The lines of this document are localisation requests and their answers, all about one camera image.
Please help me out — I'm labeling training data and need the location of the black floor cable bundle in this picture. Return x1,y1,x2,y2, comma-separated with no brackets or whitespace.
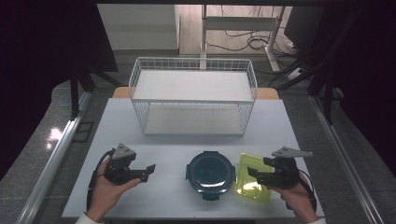
205,5,302,59

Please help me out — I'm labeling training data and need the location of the black square floor frame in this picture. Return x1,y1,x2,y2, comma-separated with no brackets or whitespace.
72,120,95,144

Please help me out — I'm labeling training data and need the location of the aluminium rail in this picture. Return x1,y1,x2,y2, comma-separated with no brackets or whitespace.
14,91,93,224
309,94,386,224

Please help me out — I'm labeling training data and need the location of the wooden board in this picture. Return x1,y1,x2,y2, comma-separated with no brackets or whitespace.
111,86,280,101

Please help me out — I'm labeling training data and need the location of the round dark blue lidded container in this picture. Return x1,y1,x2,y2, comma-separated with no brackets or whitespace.
185,150,237,202

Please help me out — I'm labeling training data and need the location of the white wire two-tier rack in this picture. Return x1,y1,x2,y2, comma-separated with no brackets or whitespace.
128,56,259,137

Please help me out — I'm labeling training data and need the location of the black metal stand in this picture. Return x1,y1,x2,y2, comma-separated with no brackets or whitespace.
276,8,363,126

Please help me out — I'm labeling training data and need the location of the person's right hand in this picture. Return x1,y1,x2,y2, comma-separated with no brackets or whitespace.
270,173,313,220

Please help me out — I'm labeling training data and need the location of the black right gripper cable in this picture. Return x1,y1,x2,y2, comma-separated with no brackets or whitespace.
285,169,318,213

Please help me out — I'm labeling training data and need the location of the person's left hand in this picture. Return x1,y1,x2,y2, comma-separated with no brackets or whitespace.
86,155,143,222

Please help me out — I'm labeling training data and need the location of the square yellow-green lidded container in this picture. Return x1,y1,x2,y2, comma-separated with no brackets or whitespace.
234,152,276,203

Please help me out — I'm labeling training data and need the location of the black curtain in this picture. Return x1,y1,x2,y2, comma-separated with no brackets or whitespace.
0,0,120,181
306,0,396,176

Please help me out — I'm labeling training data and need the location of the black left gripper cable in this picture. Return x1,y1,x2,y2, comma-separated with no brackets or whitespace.
86,148,116,213

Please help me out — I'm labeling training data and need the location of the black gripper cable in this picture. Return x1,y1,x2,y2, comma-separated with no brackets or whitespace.
285,169,318,213
86,148,116,213

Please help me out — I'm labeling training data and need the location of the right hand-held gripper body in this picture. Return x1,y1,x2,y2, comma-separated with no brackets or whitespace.
262,146,314,189

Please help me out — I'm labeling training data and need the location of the white power strip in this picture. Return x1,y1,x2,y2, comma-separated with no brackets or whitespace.
285,66,304,81

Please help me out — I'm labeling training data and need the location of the white metal desk frame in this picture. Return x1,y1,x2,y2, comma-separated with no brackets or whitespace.
200,4,287,73

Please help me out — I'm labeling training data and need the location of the white cabinet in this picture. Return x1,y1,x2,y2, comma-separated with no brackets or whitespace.
96,3,182,52

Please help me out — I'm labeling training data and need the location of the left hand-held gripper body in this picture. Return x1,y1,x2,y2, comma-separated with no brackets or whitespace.
104,143,138,187

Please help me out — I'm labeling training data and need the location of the black tripod stand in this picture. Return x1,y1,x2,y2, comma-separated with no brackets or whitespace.
69,60,123,121

